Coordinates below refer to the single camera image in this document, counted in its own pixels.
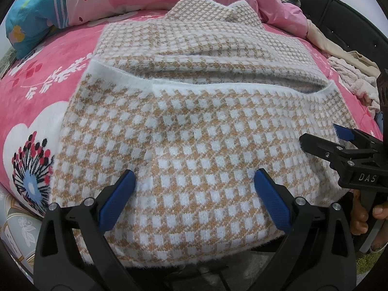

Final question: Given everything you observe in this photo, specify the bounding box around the beige garment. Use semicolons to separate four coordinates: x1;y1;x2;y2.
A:
306;18;379;76

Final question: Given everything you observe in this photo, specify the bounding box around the black headboard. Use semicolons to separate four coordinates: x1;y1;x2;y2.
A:
273;0;388;76

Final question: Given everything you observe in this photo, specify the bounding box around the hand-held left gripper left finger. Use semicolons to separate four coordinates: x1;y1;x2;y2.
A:
33;170;137;291

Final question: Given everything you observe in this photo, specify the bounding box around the person's right hand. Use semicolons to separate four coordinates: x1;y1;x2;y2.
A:
348;190;388;253

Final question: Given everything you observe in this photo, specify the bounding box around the grey printed mattress cover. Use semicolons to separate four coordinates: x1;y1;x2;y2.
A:
0;185;46;282

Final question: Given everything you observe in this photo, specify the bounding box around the green patterned cloth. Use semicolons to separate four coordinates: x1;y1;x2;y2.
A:
0;47;14;76

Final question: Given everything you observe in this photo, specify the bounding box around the beige white checkered sweater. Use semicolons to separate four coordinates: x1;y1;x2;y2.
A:
50;0;358;269

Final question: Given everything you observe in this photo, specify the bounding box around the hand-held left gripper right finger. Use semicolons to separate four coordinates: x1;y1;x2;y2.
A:
254;168;356;291

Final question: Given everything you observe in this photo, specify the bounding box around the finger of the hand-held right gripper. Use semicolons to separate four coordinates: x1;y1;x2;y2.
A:
332;124;384;153
299;133;357;168

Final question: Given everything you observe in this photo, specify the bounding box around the pink floral bed sheet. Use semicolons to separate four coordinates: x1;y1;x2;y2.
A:
0;9;384;216

